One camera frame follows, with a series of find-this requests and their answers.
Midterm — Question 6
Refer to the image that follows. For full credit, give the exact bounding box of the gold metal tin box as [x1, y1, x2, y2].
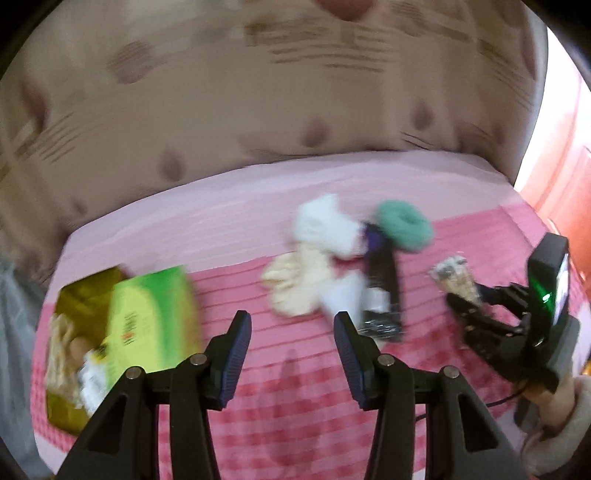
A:
[44, 265, 134, 435]

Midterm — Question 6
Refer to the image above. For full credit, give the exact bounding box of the beige makeup sponge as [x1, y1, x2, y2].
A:
[67, 339, 98, 365]

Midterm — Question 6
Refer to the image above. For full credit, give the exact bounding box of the black cable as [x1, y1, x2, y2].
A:
[416, 383, 527, 423]

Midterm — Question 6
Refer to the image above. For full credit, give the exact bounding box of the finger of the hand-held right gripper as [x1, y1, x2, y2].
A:
[445, 294, 498, 330]
[475, 282, 528, 309]

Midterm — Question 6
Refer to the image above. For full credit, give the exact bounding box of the green tissue box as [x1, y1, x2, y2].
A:
[104, 265, 204, 370]

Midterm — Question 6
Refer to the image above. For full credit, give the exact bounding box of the reddish wooden door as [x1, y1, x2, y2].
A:
[519, 106, 591, 234]

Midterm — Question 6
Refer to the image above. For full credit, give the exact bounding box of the beige leaf print curtain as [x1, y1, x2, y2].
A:
[0, 0, 546, 287]

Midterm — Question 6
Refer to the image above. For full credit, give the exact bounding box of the green fluffy scrunchie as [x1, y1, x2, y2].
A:
[373, 200, 435, 254]

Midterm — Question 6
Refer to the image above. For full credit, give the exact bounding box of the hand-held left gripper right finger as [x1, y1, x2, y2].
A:
[333, 311, 529, 480]

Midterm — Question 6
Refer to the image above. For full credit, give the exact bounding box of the clear packet of toothpicks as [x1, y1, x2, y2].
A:
[427, 254, 483, 305]

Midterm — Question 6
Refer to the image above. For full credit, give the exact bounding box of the orange patterned towel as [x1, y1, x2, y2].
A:
[46, 314, 81, 407]

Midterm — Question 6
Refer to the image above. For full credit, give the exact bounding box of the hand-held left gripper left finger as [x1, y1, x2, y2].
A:
[55, 310, 253, 480]

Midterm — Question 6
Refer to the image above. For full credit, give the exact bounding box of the black packet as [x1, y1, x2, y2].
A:
[360, 222, 407, 342]

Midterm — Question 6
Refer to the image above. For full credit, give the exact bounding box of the white sock with yellow print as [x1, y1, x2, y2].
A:
[76, 348, 116, 414]

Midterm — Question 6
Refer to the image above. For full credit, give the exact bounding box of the cream cloth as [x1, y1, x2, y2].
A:
[261, 242, 335, 317]

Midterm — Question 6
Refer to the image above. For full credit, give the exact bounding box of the pink checked tablecloth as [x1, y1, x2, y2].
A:
[28, 150, 591, 480]

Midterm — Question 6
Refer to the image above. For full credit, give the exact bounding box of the white fluffy sock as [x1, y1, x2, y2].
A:
[293, 194, 365, 257]

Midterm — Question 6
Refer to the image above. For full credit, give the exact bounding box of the pale blue plastic bag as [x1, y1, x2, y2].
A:
[0, 258, 51, 476]

